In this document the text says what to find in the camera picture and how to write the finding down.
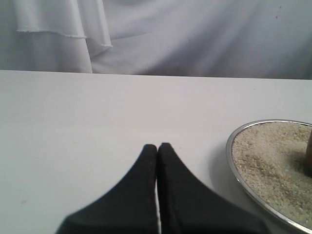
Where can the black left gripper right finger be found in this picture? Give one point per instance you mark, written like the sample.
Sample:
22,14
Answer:
187,206

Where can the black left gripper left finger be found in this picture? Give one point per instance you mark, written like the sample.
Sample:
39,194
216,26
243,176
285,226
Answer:
128,208

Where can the brown wooden cup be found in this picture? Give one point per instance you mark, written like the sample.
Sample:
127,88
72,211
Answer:
307,161

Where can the steel plate of rice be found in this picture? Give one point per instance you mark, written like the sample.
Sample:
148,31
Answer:
267,158

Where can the white backdrop curtain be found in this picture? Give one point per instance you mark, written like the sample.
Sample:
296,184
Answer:
208,38

